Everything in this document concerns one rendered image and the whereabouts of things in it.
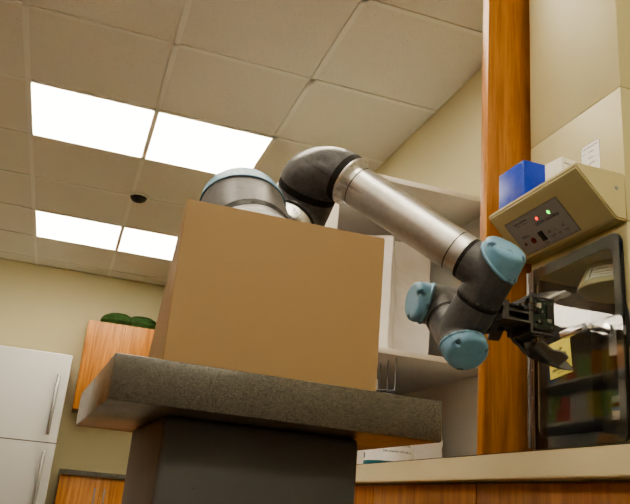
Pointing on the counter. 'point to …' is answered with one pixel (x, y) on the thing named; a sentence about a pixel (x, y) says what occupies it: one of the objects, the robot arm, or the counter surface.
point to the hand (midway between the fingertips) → (570, 332)
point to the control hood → (611, 182)
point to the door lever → (585, 330)
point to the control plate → (523, 228)
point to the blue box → (519, 181)
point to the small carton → (557, 167)
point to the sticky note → (566, 360)
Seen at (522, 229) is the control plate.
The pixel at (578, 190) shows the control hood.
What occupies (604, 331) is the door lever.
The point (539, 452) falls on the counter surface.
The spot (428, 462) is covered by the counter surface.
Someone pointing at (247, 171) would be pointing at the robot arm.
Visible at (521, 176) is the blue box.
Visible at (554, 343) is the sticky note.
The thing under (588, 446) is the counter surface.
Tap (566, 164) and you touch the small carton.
